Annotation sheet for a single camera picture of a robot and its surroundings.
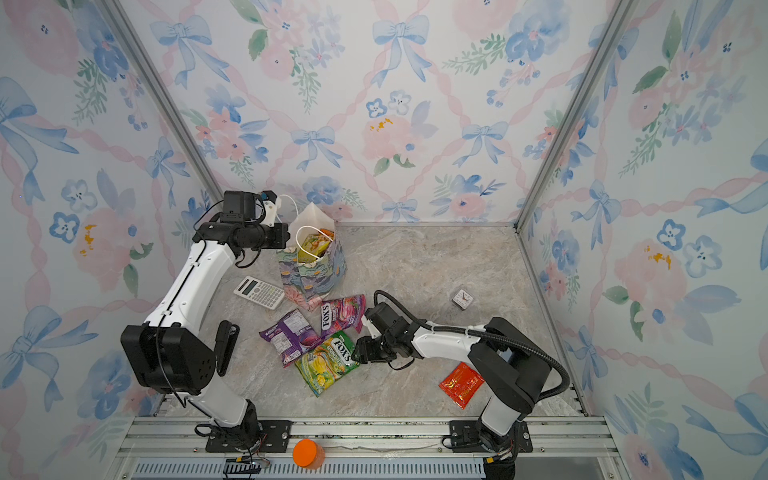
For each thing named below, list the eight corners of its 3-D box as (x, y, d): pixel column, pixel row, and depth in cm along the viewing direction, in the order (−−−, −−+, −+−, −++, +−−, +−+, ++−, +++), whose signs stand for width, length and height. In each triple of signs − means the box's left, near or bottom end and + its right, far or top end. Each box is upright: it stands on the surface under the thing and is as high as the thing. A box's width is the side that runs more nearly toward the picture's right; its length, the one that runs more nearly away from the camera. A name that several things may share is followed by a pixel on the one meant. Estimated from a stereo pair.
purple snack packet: (283, 370, 86) (280, 366, 83) (262, 338, 92) (258, 333, 89) (322, 340, 91) (320, 335, 89) (300, 312, 97) (297, 307, 95)
